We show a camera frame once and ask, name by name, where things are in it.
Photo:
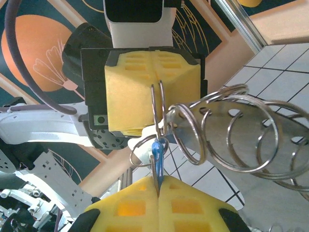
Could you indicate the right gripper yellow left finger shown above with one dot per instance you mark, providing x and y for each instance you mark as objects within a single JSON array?
[{"x": 130, "y": 207}]

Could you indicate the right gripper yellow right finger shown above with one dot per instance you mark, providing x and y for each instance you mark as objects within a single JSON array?
[{"x": 193, "y": 207}]

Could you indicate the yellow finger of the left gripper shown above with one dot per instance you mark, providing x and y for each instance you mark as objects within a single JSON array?
[
  {"x": 130, "y": 96},
  {"x": 178, "y": 77}
]

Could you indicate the large steel split keyring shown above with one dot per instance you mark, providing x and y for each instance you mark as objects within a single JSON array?
[{"x": 153, "y": 106}]

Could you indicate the small blue capsule object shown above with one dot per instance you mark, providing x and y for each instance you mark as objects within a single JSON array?
[{"x": 158, "y": 154}]

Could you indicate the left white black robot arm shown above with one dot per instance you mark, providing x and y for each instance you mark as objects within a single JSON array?
[{"x": 36, "y": 125}]

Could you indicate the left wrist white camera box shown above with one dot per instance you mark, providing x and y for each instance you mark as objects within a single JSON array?
[{"x": 140, "y": 29}]

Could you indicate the left aluminium corner post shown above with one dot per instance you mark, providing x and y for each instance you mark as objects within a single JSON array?
[{"x": 241, "y": 21}]

